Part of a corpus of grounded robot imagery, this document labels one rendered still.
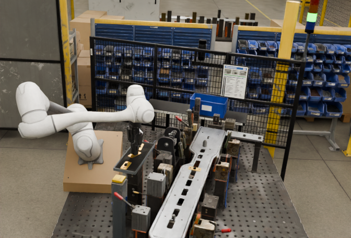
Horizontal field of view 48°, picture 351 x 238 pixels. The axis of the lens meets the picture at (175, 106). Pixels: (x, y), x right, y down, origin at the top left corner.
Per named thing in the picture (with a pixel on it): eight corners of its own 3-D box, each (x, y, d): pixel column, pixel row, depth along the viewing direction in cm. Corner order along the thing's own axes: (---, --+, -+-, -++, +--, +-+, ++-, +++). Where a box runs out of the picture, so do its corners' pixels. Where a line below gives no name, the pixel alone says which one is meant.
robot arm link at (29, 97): (77, 140, 283) (69, 112, 289) (97, 131, 281) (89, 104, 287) (14, 120, 209) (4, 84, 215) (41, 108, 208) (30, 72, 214)
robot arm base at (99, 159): (78, 170, 281) (76, 169, 276) (78, 140, 288) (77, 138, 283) (103, 169, 282) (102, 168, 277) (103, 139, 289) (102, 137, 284)
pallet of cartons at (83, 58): (104, 114, 573) (102, 44, 532) (46, 114, 565) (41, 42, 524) (109, 86, 683) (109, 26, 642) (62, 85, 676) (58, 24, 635)
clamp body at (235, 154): (236, 185, 300) (241, 145, 287) (220, 182, 303) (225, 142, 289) (237, 178, 308) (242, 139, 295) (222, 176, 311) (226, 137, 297)
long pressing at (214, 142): (186, 247, 196) (187, 245, 196) (144, 237, 201) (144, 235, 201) (226, 131, 319) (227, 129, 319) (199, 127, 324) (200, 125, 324)
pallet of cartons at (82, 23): (117, 83, 697) (116, 24, 656) (72, 80, 699) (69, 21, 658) (127, 63, 808) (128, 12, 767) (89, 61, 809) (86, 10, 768)
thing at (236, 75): (245, 100, 342) (249, 66, 330) (219, 96, 347) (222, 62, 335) (245, 99, 343) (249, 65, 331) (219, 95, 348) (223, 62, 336)
